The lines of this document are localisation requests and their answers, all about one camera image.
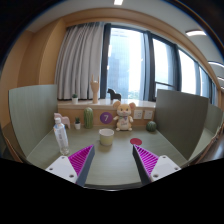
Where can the wooden hand sculpture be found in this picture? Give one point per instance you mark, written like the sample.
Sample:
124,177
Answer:
95,88

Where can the small potted plant white pot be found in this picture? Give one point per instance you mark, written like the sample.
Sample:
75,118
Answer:
77,123

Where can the wooden shelf ledge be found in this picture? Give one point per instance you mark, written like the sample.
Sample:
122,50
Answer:
67,108

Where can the purple round number sign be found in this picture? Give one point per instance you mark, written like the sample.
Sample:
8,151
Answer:
106,118

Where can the clear plastic water bottle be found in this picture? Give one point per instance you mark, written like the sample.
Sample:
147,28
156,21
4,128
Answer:
61,136

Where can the pink wooden horse figure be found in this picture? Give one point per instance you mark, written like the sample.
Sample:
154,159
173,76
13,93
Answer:
64,119

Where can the green divider panel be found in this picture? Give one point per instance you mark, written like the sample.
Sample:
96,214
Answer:
32,110
180,118

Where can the right green divider panel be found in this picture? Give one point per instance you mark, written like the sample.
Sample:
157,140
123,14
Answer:
180,118

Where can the small potted plant on shelf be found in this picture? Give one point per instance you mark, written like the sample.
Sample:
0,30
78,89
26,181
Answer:
74,98

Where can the yellow plush mouse toy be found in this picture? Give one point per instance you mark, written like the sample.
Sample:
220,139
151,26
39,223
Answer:
123,118

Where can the tall green cactus ornament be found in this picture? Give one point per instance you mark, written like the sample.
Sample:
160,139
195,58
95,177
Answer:
88,117

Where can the red round coaster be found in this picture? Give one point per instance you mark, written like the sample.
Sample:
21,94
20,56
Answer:
136,141

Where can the black horse figure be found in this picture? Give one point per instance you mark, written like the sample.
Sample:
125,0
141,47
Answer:
113,94

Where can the grey curtain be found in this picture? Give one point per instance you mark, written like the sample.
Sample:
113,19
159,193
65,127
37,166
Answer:
79,60

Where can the round green cactus ornament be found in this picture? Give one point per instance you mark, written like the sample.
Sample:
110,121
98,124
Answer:
151,126

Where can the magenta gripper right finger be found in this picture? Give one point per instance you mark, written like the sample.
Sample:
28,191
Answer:
152,167

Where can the left green divider panel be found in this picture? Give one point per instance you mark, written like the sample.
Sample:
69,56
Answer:
32,110

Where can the pale yellow paper cup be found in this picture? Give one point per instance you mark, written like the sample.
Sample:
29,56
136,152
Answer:
106,136

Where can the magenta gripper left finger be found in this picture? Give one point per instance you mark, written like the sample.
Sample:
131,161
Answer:
74,168

